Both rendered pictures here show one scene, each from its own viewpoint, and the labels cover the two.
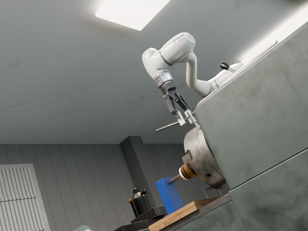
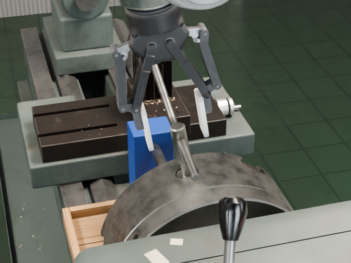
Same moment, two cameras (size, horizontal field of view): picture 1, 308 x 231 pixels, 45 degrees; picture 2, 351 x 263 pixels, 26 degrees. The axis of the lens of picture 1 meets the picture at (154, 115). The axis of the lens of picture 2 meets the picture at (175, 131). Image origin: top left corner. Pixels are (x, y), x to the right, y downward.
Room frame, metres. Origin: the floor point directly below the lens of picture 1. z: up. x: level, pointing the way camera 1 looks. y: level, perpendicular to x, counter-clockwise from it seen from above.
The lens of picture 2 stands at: (1.01, -0.74, 1.89)
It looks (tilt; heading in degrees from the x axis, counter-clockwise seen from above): 33 degrees down; 39
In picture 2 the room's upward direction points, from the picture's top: straight up
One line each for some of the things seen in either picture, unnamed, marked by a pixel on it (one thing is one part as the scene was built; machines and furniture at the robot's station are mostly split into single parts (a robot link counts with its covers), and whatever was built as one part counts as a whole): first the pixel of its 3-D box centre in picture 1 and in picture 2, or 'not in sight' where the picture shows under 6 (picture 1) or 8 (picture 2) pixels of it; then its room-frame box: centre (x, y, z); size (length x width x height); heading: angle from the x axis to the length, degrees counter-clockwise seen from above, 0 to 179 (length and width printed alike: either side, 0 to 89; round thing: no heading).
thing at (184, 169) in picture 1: (192, 168); not in sight; (1.83, -0.07, 1.08); 0.09 x 0.09 x 0.09; 55
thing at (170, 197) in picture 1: (171, 200); (151, 172); (1.94, 0.09, 1.00); 0.08 x 0.06 x 0.23; 145
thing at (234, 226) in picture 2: (225, 67); (233, 217); (1.54, -0.39, 1.38); 0.04 x 0.03 x 0.05; 55
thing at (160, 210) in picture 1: (149, 217); (157, 105); (2.16, 0.25, 1.00); 0.20 x 0.10 x 0.05; 55
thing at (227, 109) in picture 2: not in sight; (228, 106); (2.32, 0.17, 0.95); 0.07 x 0.04 x 0.04; 145
